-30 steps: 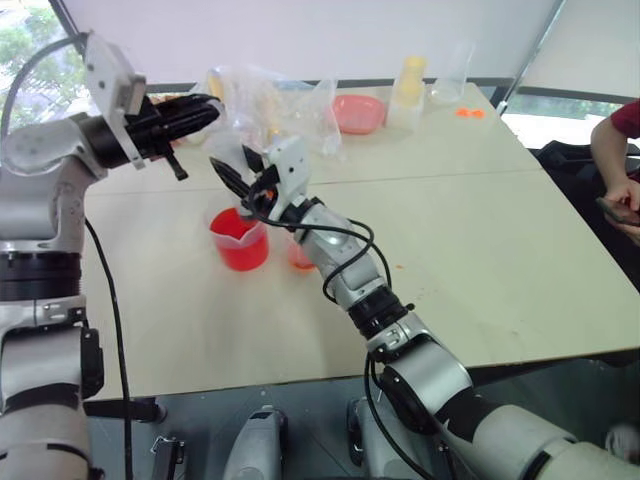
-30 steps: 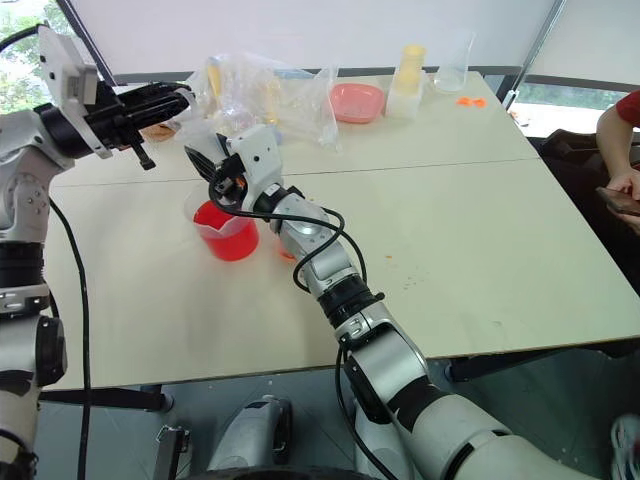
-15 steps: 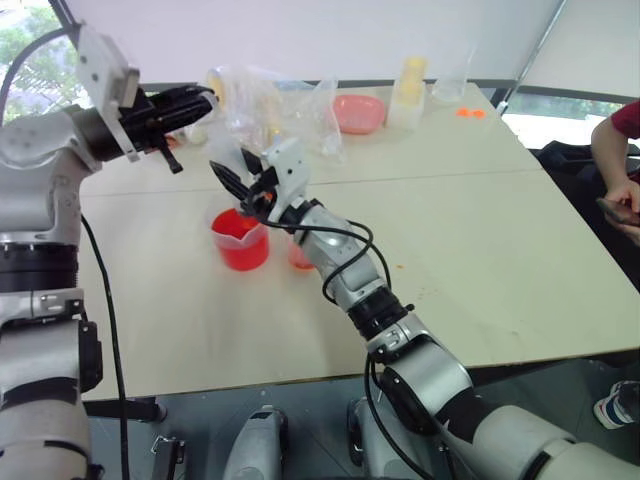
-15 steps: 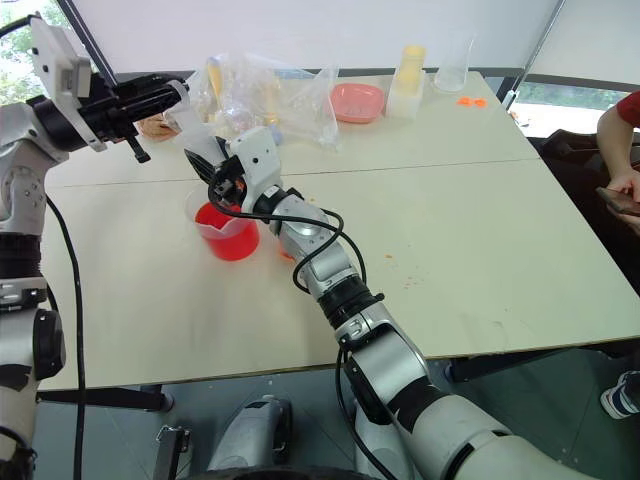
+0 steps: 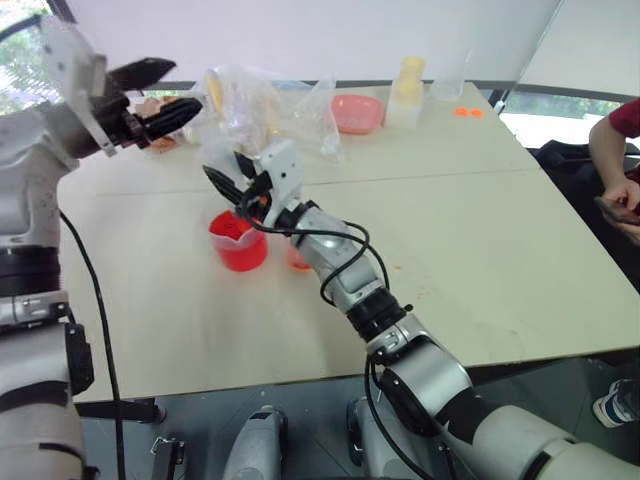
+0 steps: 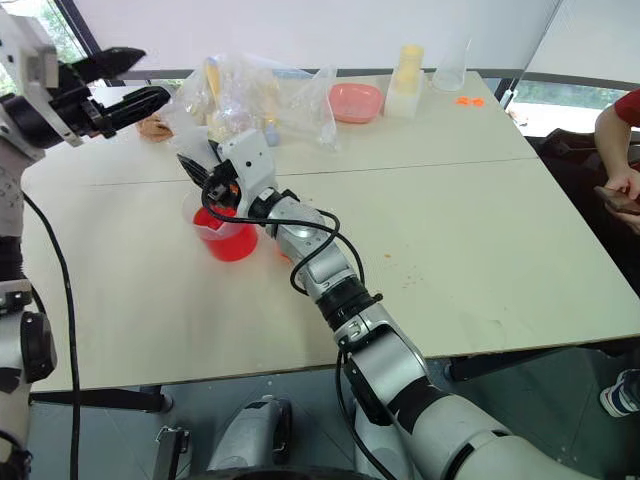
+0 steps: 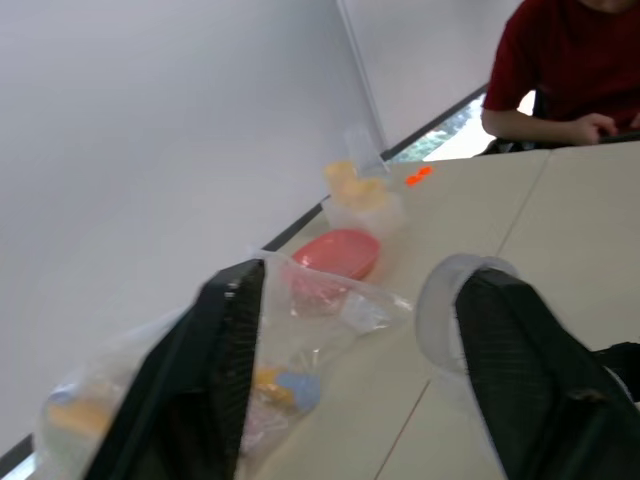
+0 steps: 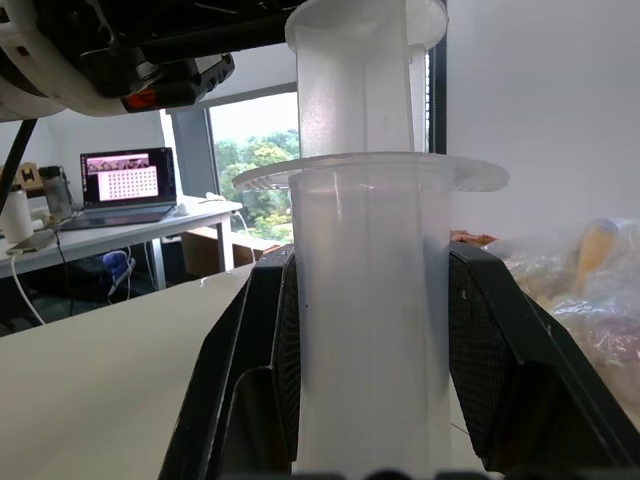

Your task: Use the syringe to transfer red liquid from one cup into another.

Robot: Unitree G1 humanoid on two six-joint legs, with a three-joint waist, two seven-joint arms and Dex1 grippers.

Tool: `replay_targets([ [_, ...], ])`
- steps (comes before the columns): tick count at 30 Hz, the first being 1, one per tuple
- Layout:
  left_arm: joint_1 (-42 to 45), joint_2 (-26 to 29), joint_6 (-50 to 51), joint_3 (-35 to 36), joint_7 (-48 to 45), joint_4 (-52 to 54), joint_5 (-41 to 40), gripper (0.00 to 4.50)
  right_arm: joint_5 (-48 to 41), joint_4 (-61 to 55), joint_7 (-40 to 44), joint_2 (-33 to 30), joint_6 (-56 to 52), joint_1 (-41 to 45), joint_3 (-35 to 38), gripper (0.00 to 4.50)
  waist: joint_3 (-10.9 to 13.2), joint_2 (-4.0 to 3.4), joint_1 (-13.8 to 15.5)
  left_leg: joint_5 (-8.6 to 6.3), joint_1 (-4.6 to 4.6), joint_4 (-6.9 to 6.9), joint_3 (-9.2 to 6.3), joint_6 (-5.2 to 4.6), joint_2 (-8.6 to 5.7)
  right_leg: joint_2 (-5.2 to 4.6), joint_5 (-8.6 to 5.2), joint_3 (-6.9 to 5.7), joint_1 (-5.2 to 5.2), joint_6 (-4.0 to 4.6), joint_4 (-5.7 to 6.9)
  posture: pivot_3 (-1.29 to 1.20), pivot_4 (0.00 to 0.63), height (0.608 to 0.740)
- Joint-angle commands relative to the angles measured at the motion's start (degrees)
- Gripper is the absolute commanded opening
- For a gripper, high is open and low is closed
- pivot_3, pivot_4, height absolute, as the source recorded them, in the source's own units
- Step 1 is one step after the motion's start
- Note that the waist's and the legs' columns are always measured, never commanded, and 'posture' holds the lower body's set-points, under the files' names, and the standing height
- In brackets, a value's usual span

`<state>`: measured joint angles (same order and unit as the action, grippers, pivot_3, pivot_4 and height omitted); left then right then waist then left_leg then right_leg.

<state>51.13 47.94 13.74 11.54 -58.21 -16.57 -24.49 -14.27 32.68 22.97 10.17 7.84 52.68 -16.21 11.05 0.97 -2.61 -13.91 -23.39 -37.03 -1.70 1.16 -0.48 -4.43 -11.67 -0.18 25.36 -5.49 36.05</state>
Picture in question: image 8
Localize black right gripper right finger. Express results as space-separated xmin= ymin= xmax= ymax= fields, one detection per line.
xmin=446 ymin=239 xmax=640 ymax=480

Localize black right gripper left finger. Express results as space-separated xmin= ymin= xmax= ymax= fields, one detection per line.
xmin=158 ymin=244 xmax=302 ymax=480

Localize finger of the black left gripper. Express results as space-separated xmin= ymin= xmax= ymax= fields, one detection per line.
xmin=139 ymin=0 xmax=307 ymax=57

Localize translucent plastic syringe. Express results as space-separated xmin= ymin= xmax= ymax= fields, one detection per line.
xmin=232 ymin=0 xmax=512 ymax=477

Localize clear plastic bag of items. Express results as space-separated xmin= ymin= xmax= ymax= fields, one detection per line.
xmin=482 ymin=216 xmax=640 ymax=431

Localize brown cardboard box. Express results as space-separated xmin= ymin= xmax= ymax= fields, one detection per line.
xmin=178 ymin=225 xmax=282 ymax=277

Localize open black laptop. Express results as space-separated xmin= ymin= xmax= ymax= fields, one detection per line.
xmin=58 ymin=146 xmax=179 ymax=232

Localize white desk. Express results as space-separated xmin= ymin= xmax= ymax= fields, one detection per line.
xmin=0 ymin=196 xmax=245 ymax=292

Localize blue bag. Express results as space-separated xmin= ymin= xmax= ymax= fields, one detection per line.
xmin=101 ymin=248 xmax=132 ymax=284

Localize clear bottle with black lid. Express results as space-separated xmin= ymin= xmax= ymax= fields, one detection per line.
xmin=38 ymin=165 xmax=75 ymax=222

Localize small wooden model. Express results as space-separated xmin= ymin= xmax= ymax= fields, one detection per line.
xmin=13 ymin=161 xmax=42 ymax=190

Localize smartphone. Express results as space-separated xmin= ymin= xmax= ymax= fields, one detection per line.
xmin=5 ymin=228 xmax=57 ymax=257

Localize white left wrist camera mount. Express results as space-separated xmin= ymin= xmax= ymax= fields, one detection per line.
xmin=0 ymin=0 xmax=126 ymax=122

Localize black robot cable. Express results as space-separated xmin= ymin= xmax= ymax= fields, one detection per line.
xmin=0 ymin=118 xmax=39 ymax=216

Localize white charging cable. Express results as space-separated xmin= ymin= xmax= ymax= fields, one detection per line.
xmin=8 ymin=253 xmax=47 ymax=327

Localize black window frame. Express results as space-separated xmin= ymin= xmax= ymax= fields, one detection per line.
xmin=425 ymin=42 xmax=449 ymax=156

